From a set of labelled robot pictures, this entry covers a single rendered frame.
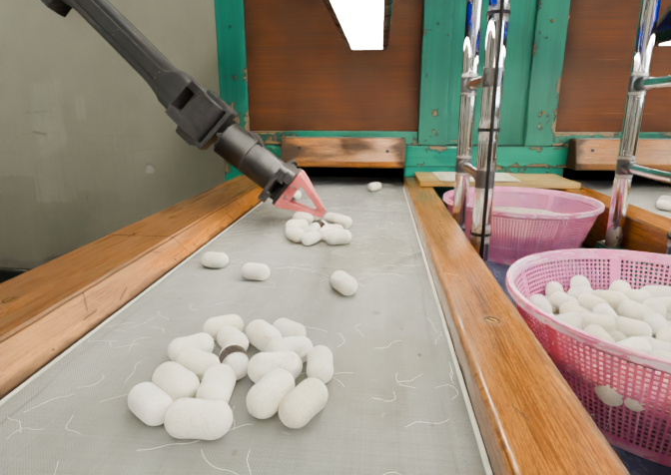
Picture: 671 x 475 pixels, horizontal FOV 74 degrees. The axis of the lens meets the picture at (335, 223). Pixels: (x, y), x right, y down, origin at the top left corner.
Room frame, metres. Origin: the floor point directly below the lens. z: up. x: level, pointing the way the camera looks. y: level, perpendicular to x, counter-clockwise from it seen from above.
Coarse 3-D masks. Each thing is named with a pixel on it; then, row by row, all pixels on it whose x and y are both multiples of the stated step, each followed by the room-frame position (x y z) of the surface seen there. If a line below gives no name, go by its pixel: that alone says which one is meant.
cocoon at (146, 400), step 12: (144, 384) 0.24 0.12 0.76; (132, 396) 0.24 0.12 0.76; (144, 396) 0.23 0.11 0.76; (156, 396) 0.23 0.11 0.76; (168, 396) 0.23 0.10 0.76; (132, 408) 0.23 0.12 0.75; (144, 408) 0.23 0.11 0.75; (156, 408) 0.23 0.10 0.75; (144, 420) 0.22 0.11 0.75; (156, 420) 0.22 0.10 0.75
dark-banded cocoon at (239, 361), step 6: (222, 348) 0.29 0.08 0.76; (234, 354) 0.28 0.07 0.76; (240, 354) 0.28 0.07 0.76; (228, 360) 0.27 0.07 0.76; (234, 360) 0.27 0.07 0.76; (240, 360) 0.27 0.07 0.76; (246, 360) 0.28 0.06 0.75; (234, 366) 0.27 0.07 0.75; (240, 366) 0.27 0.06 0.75; (246, 366) 0.27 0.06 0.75; (240, 372) 0.27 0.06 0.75; (246, 372) 0.27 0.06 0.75; (240, 378) 0.27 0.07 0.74
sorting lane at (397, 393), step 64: (320, 192) 1.03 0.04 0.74; (384, 192) 1.03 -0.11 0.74; (192, 256) 0.55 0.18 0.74; (256, 256) 0.55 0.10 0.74; (320, 256) 0.55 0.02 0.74; (384, 256) 0.55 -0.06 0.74; (128, 320) 0.37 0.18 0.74; (192, 320) 0.37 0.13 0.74; (320, 320) 0.37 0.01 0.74; (384, 320) 0.37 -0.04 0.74; (64, 384) 0.27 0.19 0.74; (128, 384) 0.27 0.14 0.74; (384, 384) 0.27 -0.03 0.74; (448, 384) 0.27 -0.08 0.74; (0, 448) 0.21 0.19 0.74; (64, 448) 0.21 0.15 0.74; (128, 448) 0.21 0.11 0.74; (192, 448) 0.21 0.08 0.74; (256, 448) 0.21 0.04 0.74; (320, 448) 0.21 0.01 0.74; (384, 448) 0.21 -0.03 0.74; (448, 448) 0.21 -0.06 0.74
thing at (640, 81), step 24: (648, 0) 0.67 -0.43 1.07; (648, 24) 0.67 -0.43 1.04; (648, 48) 0.67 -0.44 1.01; (648, 72) 0.67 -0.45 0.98; (624, 120) 0.68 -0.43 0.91; (624, 144) 0.68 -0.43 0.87; (624, 168) 0.67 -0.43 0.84; (648, 168) 0.62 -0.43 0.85; (624, 192) 0.67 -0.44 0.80; (624, 216) 0.67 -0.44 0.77
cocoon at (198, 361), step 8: (184, 352) 0.28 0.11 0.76; (192, 352) 0.28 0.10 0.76; (200, 352) 0.28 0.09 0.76; (208, 352) 0.28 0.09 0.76; (176, 360) 0.28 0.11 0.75; (184, 360) 0.28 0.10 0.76; (192, 360) 0.27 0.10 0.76; (200, 360) 0.27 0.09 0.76; (208, 360) 0.27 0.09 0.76; (216, 360) 0.28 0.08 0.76; (192, 368) 0.27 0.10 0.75; (200, 368) 0.27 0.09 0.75; (208, 368) 0.27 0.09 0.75; (200, 376) 0.27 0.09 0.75
